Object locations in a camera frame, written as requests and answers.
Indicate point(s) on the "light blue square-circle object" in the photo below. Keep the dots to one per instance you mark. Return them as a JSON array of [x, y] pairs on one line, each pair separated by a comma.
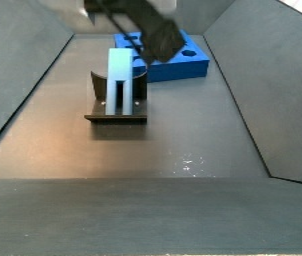
[[119, 73]]

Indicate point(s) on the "blue foam shape-sorter block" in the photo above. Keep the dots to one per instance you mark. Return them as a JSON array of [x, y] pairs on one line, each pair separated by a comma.
[[188, 64]]

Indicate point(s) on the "black curved fixture bracket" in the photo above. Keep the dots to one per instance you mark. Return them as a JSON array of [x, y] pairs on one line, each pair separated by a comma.
[[138, 114]]

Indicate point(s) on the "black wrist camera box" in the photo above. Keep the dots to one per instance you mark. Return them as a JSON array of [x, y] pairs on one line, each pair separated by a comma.
[[160, 38]]

